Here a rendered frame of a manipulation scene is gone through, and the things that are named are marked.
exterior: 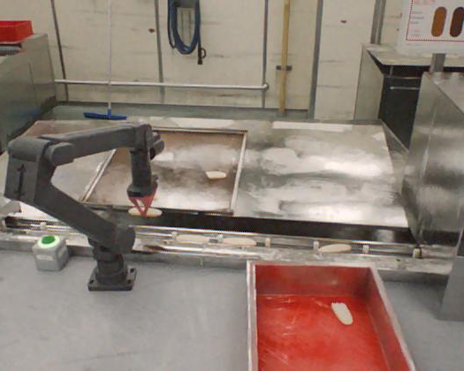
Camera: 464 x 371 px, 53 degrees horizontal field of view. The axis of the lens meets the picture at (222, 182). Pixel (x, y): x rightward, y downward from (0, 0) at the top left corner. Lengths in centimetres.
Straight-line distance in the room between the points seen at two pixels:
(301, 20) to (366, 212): 355
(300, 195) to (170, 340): 67
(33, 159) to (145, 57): 428
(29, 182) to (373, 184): 110
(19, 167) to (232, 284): 63
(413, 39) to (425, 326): 109
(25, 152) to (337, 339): 79
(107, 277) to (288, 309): 48
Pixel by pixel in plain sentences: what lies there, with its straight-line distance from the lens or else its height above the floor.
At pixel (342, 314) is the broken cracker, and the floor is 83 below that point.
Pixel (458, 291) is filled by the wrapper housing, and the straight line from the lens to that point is 126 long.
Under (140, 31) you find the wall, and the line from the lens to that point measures 516.
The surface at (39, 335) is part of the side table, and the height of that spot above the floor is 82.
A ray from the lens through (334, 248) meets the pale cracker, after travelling 140.
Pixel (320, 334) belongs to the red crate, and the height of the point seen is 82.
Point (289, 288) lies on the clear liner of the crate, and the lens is 125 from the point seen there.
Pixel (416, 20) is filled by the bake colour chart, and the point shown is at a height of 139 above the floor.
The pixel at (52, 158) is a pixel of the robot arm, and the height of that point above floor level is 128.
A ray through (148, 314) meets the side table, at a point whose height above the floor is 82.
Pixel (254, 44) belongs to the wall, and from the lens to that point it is 496.
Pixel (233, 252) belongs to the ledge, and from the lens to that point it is 135.
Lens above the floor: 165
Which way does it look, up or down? 27 degrees down
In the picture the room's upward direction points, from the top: straight up
